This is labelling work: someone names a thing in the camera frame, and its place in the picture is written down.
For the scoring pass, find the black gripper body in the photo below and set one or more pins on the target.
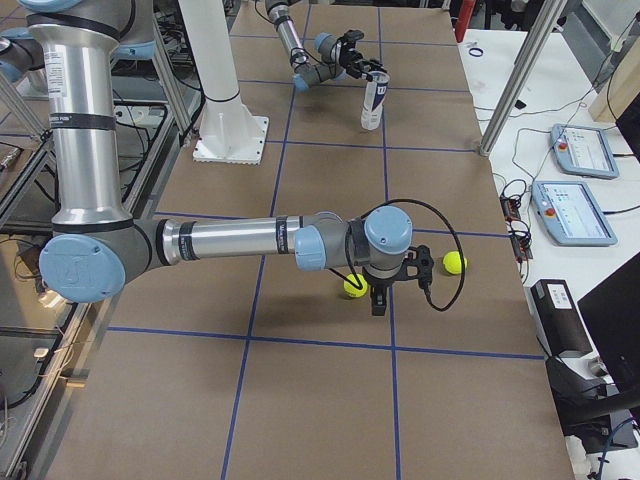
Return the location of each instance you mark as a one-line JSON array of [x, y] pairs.
[[351, 62], [378, 285]]

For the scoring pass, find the Wilson tennis ball can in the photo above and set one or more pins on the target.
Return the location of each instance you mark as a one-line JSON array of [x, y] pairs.
[[375, 92]]

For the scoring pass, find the yellow tennis ball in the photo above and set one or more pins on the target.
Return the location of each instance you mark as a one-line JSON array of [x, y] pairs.
[[355, 286], [454, 262]]

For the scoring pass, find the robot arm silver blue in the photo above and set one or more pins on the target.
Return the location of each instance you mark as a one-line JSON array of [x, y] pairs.
[[98, 247], [338, 56]]

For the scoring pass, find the small black electronics board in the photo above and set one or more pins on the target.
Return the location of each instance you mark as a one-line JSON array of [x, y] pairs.
[[510, 208]]

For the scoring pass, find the black box with label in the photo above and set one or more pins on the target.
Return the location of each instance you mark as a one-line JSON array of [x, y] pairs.
[[561, 324]]

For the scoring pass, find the black monitor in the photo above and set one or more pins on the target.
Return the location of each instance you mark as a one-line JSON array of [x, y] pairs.
[[610, 312]]

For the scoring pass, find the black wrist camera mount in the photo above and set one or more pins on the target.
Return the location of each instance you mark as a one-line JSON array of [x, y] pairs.
[[419, 266], [352, 36]]

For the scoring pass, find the white pedestal column base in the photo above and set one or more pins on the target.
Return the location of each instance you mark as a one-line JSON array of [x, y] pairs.
[[228, 132]]

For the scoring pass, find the teach pendant farther from post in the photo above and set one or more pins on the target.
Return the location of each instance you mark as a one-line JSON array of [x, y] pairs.
[[570, 214]]

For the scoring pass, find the teach pendant near post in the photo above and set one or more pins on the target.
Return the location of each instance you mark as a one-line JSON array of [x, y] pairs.
[[583, 151]]

